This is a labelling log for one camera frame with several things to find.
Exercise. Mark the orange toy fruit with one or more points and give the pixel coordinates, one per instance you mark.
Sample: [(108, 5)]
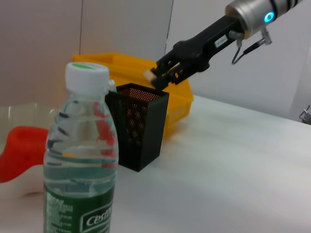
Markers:
[(19, 150)]

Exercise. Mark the black mesh pen holder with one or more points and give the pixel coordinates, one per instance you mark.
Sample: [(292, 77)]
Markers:
[(143, 136)]

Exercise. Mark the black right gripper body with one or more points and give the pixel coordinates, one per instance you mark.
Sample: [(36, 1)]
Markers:
[(206, 46)]

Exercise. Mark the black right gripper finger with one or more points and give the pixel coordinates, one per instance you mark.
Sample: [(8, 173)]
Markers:
[(170, 78), (167, 61)]

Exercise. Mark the yellow plastic bin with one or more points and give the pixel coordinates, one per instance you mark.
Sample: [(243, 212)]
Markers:
[(179, 106)]

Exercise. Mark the pale green glass fruit plate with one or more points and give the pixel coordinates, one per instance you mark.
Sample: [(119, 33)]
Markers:
[(26, 114)]

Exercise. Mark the clear water bottle green label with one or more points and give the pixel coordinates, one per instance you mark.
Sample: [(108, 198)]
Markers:
[(80, 170)]

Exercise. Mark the tan eraser block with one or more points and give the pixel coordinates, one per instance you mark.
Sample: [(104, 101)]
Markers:
[(148, 74)]

